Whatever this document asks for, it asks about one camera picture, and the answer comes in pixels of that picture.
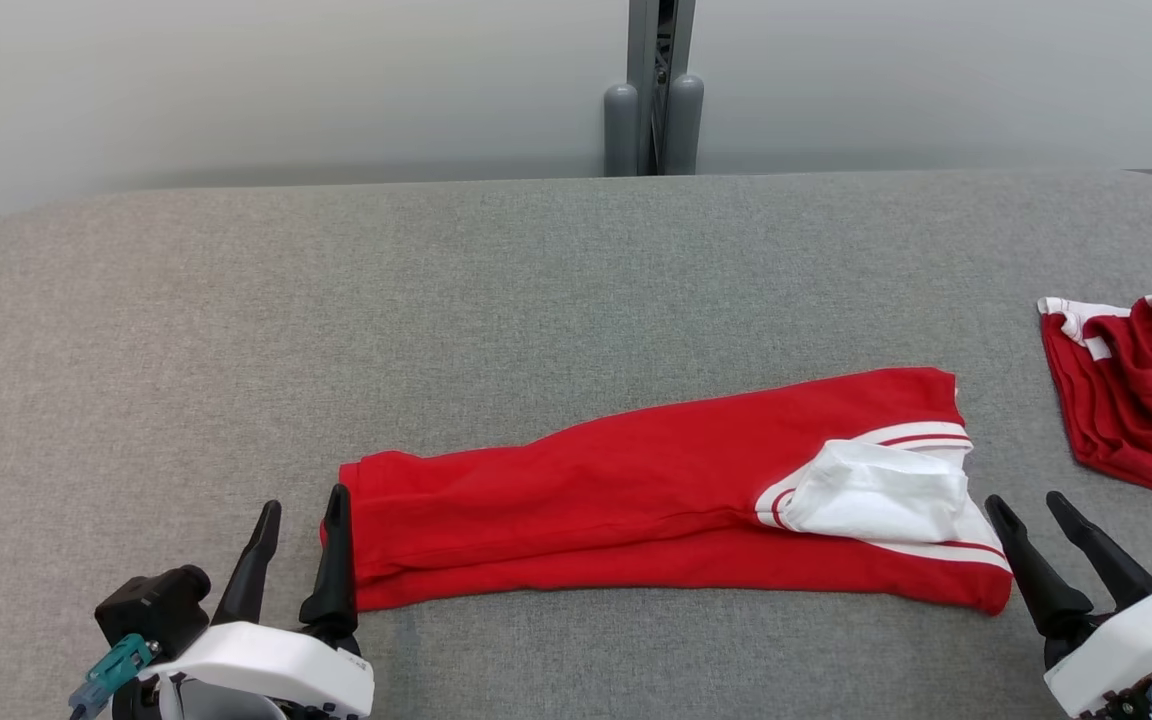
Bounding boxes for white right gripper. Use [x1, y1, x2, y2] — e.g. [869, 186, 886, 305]
[983, 490, 1152, 720]

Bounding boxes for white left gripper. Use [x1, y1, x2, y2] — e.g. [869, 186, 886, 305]
[140, 484, 376, 720]

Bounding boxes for red shorts with white stripes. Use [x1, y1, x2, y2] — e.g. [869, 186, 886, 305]
[1037, 294, 1152, 514]

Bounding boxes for red basketball jersey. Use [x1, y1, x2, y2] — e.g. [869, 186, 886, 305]
[320, 366, 1015, 617]

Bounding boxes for teal left camera connector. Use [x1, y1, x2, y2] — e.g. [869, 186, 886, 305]
[68, 632, 163, 720]

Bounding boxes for grey cylindrical post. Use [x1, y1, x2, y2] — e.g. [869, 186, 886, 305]
[668, 73, 706, 177]
[603, 83, 642, 178]

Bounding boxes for grey metal partition frame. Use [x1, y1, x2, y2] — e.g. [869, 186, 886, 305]
[625, 0, 698, 177]

